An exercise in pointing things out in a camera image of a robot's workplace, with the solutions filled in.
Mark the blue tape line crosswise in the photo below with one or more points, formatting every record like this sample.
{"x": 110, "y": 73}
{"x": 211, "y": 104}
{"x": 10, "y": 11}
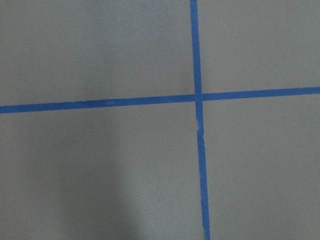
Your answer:
{"x": 154, "y": 100}

